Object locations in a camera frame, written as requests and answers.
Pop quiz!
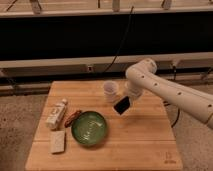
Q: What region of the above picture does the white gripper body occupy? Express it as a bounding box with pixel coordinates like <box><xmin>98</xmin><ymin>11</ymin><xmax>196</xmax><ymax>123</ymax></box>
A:
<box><xmin>124</xmin><ymin>81</ymin><xmax>142</xmax><ymax>100</ymax></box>

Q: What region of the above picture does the black eraser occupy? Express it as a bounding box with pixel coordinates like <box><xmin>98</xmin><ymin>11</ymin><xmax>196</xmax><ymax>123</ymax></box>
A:
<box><xmin>114</xmin><ymin>96</ymin><xmax>130</xmax><ymax>115</ymax></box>

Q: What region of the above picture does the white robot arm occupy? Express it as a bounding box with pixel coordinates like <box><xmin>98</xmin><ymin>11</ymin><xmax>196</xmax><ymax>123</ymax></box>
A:
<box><xmin>125</xmin><ymin>58</ymin><xmax>213</xmax><ymax>129</ymax></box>

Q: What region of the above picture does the green bowl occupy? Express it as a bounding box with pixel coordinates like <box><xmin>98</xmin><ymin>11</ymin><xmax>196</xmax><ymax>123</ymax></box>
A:
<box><xmin>71</xmin><ymin>111</ymin><xmax>108</xmax><ymax>146</ymax></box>

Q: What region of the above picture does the red brown marker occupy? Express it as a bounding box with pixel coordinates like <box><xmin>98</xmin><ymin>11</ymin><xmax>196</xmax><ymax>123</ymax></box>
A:
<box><xmin>64</xmin><ymin>110</ymin><xmax>82</xmax><ymax>128</ymax></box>

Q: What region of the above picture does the white plastic bottle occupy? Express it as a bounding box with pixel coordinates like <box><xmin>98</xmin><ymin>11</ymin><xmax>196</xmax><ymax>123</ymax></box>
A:
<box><xmin>45</xmin><ymin>99</ymin><xmax>68</xmax><ymax>130</ymax></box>

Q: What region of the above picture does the white rectangular sponge block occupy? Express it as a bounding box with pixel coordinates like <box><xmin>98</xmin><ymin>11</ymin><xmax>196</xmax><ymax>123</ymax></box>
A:
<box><xmin>50</xmin><ymin>131</ymin><xmax>66</xmax><ymax>154</ymax></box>

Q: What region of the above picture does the black hanging cable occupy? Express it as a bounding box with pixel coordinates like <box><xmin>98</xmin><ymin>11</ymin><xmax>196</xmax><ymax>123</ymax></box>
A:
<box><xmin>101</xmin><ymin>5</ymin><xmax>135</xmax><ymax>74</ymax></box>

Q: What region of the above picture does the black floor cable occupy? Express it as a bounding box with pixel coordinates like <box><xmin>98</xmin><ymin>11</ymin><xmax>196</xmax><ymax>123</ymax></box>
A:
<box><xmin>163</xmin><ymin>99</ymin><xmax>182</xmax><ymax>128</ymax></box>

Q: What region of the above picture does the white wall rail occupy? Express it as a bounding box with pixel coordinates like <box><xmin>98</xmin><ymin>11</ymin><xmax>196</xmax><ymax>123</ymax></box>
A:
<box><xmin>0</xmin><ymin>51</ymin><xmax>213</xmax><ymax>78</ymax></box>

